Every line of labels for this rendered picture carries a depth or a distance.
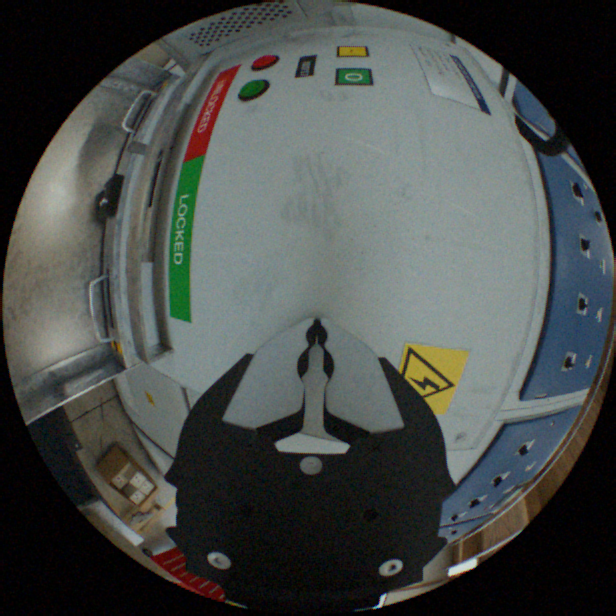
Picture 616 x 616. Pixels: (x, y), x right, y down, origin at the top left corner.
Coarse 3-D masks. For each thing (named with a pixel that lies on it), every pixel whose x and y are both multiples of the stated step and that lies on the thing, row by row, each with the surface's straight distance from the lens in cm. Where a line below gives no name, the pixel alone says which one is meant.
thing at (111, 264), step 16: (160, 96) 46; (144, 112) 47; (144, 128) 41; (128, 144) 44; (128, 160) 39; (128, 176) 37; (112, 224) 37; (112, 240) 36; (112, 256) 36; (112, 272) 36; (112, 288) 36; (112, 304) 37; (112, 320) 39; (128, 352) 38
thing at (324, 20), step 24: (288, 24) 56; (312, 24) 55; (336, 24) 53; (360, 24) 54; (384, 24) 55; (408, 24) 55; (432, 24) 56; (168, 48) 66; (504, 72) 63; (504, 96) 61
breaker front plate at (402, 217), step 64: (320, 64) 25; (384, 64) 24; (192, 128) 27; (256, 128) 20; (320, 128) 17; (384, 128) 17; (448, 128) 19; (512, 128) 25; (128, 192) 36; (256, 192) 17; (320, 192) 15; (384, 192) 15; (448, 192) 16; (512, 192) 19; (192, 256) 20; (256, 256) 16; (320, 256) 14; (384, 256) 14; (448, 256) 15; (512, 256) 17; (128, 320) 35; (192, 320) 21; (256, 320) 17; (384, 320) 14; (448, 320) 15; (512, 320) 18; (192, 384) 25; (320, 384) 17; (448, 448) 22
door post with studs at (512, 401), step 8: (512, 392) 55; (520, 392) 57; (576, 392) 92; (584, 392) 103; (512, 400) 57; (536, 400) 66; (544, 400) 70; (552, 400) 74; (560, 400) 80; (504, 408) 57
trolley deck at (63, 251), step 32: (96, 96) 51; (128, 96) 53; (64, 128) 47; (96, 128) 47; (64, 160) 44; (96, 160) 45; (32, 192) 43; (64, 192) 42; (96, 192) 43; (32, 224) 42; (64, 224) 41; (96, 224) 43; (32, 256) 41; (64, 256) 41; (96, 256) 42; (32, 288) 41; (64, 288) 41; (96, 288) 43; (32, 320) 42; (64, 320) 42; (32, 352) 43; (64, 352) 43
